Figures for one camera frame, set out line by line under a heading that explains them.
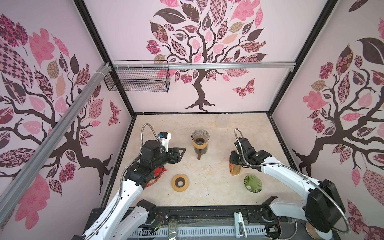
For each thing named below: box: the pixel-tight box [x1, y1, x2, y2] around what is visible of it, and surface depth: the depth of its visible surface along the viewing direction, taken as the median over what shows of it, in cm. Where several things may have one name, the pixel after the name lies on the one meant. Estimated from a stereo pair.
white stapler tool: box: [233, 211, 248, 239], surface depth 71 cm
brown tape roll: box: [305, 221, 333, 240], surface depth 66 cm
